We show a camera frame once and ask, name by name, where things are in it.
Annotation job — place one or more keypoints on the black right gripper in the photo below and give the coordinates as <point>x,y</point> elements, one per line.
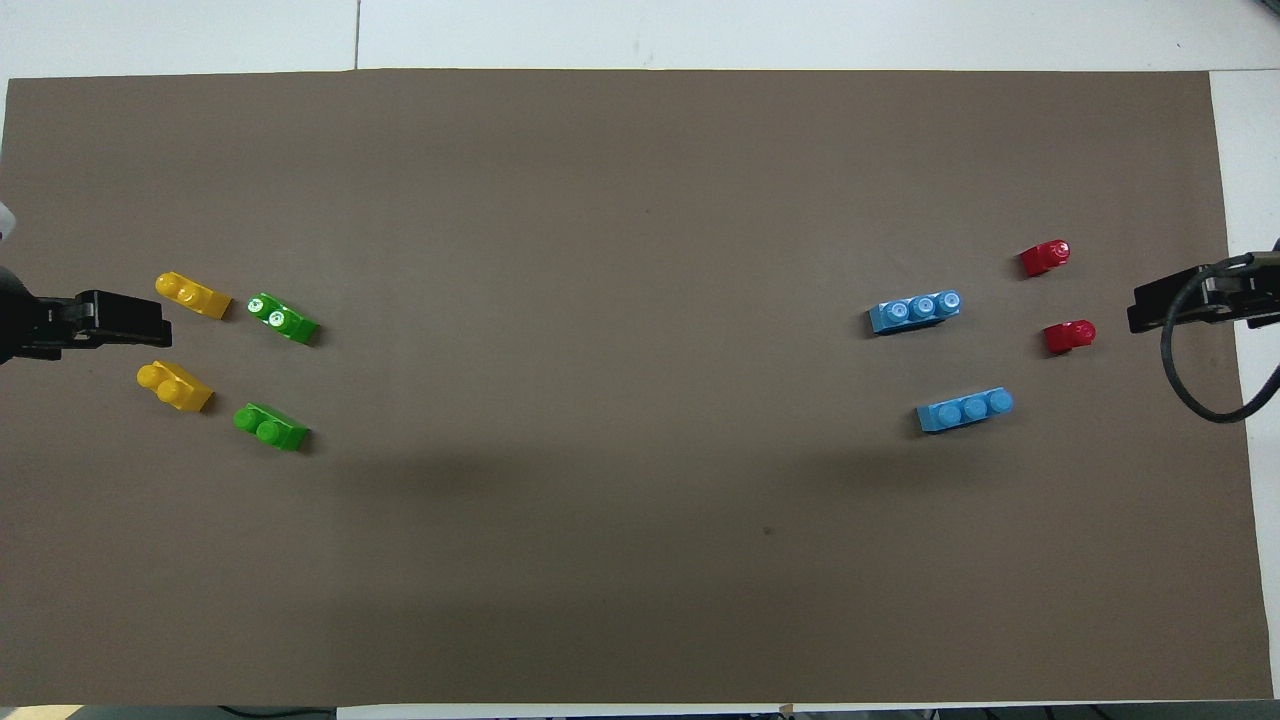
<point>1245,295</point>

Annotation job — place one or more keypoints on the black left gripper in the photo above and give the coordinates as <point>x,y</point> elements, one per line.
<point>30,320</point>

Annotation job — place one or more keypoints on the green two-stud toy brick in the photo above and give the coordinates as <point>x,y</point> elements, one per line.
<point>272,428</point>
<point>282,318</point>

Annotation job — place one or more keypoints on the blue three-stud toy brick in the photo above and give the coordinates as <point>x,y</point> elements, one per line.
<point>965,411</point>
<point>915,312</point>

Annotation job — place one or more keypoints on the yellow two-stud toy brick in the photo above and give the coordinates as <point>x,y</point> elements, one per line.
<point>177,387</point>
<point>195,296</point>

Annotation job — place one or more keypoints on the small red toy brick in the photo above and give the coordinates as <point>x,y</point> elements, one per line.
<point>1045,258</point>
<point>1070,336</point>

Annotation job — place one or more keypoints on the brown paper table mat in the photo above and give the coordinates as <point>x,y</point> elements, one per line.
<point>640,500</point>

